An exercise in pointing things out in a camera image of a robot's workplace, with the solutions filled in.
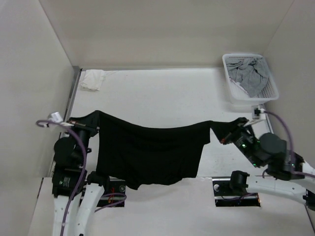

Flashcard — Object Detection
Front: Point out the white folded tank top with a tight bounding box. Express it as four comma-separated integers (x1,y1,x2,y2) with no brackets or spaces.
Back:
80,69,106,91

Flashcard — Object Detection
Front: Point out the grey tank top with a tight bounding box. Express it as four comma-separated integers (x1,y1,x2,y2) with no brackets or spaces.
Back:
225,57,269,97

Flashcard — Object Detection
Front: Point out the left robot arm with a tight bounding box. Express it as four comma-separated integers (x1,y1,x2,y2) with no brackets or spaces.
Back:
52,121,110,236

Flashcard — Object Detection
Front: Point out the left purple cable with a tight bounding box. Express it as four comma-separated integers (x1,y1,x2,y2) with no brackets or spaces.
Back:
36,119,127,236

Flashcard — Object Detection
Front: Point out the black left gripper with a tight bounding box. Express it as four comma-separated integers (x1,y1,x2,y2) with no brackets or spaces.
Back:
65,110,101,164

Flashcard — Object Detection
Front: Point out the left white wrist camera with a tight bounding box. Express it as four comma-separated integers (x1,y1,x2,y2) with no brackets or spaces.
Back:
48,112,73,127

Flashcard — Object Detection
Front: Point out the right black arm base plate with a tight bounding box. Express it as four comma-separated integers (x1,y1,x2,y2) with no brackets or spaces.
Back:
212,178,261,207

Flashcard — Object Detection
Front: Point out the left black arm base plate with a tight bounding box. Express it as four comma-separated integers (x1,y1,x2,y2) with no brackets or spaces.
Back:
97,177,126,207

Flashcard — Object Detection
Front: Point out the white plastic laundry basket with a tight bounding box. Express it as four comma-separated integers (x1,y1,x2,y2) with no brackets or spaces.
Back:
222,53,279,105

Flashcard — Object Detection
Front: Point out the metal table edge rail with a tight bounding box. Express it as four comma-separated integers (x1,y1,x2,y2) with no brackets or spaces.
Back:
48,66,82,177

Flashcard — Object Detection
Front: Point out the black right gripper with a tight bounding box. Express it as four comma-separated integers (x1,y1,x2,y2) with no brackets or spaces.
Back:
208,116,261,166

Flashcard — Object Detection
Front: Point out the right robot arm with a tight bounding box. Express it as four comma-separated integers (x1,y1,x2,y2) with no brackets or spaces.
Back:
216,118,315,210

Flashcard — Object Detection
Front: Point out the black tank top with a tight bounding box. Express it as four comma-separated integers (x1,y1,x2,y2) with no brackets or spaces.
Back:
72,110,242,190

